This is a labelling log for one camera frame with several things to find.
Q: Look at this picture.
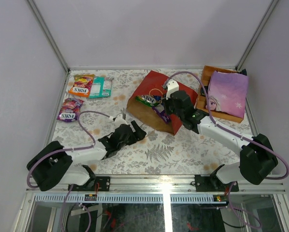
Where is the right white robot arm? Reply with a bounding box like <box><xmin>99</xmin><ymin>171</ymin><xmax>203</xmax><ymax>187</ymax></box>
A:
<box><xmin>163</xmin><ymin>90</ymin><xmax>278</xmax><ymax>191</ymax></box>

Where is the purple Frozen bag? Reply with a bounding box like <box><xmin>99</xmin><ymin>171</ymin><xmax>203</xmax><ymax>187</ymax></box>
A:
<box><xmin>205</xmin><ymin>71</ymin><xmax>249</xmax><ymax>118</ymax></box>

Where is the purple chocolate bar wrapper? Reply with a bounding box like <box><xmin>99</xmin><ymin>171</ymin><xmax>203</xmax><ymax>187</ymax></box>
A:
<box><xmin>152</xmin><ymin>105</ymin><xmax>171</xmax><ymax>124</ymax></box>

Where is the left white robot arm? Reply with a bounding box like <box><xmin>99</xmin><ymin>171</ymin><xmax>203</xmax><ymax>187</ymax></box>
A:
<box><xmin>27</xmin><ymin>121</ymin><xmax>146</xmax><ymax>191</ymax></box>

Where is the purple Fox's candy bag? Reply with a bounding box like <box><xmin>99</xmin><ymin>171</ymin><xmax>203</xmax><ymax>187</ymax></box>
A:
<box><xmin>57</xmin><ymin>98</ymin><xmax>84</xmax><ymax>123</ymax></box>

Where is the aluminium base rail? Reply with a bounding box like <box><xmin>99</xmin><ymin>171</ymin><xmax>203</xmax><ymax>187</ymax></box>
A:
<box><xmin>26</xmin><ymin>174</ymin><xmax>287</xmax><ymax>195</ymax></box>

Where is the green Fox's candy bag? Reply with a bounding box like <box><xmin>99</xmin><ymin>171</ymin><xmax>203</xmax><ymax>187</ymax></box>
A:
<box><xmin>135</xmin><ymin>95</ymin><xmax>162</xmax><ymax>107</ymax></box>

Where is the orange Fox's candy bag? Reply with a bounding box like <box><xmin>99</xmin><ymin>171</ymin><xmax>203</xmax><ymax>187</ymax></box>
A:
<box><xmin>68</xmin><ymin>74</ymin><xmax>95</xmax><ymax>98</ymax></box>

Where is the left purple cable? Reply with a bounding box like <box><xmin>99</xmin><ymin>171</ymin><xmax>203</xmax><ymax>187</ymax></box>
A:
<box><xmin>26</xmin><ymin>110</ymin><xmax>111</xmax><ymax>201</ymax></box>

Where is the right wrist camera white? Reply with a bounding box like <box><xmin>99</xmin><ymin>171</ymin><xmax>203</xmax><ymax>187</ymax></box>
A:
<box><xmin>162</xmin><ymin>79</ymin><xmax>179</xmax><ymax>100</ymax></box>

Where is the teal snack packet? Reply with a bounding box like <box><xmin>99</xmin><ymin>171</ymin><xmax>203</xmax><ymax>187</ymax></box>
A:
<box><xmin>88</xmin><ymin>76</ymin><xmax>113</xmax><ymax>99</ymax></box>

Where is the wooden tray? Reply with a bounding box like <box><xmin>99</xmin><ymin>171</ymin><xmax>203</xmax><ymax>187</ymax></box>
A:
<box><xmin>194</xmin><ymin>65</ymin><xmax>246</xmax><ymax>124</ymax></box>

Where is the red paper bag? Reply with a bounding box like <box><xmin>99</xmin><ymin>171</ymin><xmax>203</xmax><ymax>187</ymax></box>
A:
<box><xmin>126</xmin><ymin>70</ymin><xmax>200</xmax><ymax>136</ymax></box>

